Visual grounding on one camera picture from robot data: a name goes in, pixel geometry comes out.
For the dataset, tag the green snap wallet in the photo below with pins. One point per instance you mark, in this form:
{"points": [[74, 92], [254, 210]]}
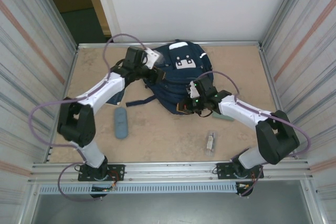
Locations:
{"points": [[223, 117]]}

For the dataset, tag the aluminium mounting rail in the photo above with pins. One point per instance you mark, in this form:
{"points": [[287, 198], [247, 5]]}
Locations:
{"points": [[170, 171]]}

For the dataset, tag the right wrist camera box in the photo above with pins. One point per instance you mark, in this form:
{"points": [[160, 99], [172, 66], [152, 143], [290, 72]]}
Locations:
{"points": [[194, 91]]}

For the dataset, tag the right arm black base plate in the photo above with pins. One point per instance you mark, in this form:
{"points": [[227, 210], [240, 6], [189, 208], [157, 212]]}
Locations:
{"points": [[223, 171]]}

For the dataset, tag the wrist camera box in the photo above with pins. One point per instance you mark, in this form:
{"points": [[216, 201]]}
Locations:
{"points": [[152, 57], [194, 91]]}

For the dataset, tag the blue-grey glasses case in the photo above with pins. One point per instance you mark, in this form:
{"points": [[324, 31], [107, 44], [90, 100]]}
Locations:
{"points": [[120, 123]]}

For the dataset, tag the aluminium table end rail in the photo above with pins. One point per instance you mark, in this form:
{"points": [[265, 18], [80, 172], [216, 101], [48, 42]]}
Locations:
{"points": [[92, 45]]}

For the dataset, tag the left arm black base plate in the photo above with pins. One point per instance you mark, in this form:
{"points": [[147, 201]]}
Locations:
{"points": [[116, 172]]}

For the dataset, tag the dark blue book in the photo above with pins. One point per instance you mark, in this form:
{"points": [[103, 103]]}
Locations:
{"points": [[116, 96]]}

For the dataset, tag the navy blue backpack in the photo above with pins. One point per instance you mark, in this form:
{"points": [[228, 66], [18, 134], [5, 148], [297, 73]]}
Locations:
{"points": [[178, 85]]}

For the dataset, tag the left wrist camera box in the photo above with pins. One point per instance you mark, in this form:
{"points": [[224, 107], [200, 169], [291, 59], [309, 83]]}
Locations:
{"points": [[152, 57]]}

